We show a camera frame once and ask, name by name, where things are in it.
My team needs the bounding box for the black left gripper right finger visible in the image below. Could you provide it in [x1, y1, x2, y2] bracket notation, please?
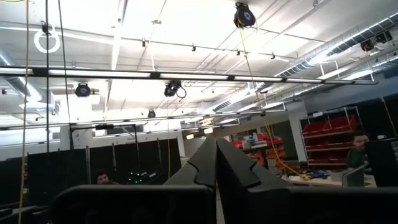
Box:
[216, 138, 398, 224]

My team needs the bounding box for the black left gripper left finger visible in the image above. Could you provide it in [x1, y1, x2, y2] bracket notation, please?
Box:
[49, 138, 218, 224]

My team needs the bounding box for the cluttered shelf with red bins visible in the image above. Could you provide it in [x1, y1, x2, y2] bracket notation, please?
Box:
[230, 132, 285, 152]

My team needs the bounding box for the cluttered work table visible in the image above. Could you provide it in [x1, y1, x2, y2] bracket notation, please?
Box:
[279, 169, 377, 188]

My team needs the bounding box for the person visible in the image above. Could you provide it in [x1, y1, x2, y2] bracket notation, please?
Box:
[94, 169, 119, 186]
[345, 130, 371, 170]

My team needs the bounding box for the long ceiling light bar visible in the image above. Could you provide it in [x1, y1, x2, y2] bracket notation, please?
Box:
[0, 64, 380, 87]
[0, 108, 287, 132]

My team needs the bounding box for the red bin storage rack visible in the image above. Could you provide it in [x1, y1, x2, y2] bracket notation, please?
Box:
[299, 105, 364, 167]

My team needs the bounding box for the grey chair back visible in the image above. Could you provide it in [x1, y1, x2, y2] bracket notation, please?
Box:
[341, 163, 370, 188]

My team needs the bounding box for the black ceiling reel with loop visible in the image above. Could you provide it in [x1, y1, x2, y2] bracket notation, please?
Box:
[163, 80, 188, 100]

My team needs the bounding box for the black curtain partition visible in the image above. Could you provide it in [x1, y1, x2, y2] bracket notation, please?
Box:
[0, 138, 183, 208]

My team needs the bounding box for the black monitor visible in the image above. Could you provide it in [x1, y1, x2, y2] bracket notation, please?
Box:
[365, 138, 398, 188]

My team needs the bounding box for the yellow hanging reel cable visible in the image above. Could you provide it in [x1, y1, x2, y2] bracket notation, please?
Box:
[238, 20, 312, 182]

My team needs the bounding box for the black hanging cable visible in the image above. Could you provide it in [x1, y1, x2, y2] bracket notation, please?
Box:
[45, 0, 50, 153]
[57, 0, 73, 150]

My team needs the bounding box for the large black ceiling cable reel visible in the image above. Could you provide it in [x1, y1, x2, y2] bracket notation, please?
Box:
[233, 1, 257, 29]

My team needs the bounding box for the ceiling ventilation duct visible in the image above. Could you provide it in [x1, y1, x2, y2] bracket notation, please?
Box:
[275, 12, 398, 78]

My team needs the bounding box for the white ring light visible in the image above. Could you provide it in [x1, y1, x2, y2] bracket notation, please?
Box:
[33, 26, 62, 54]

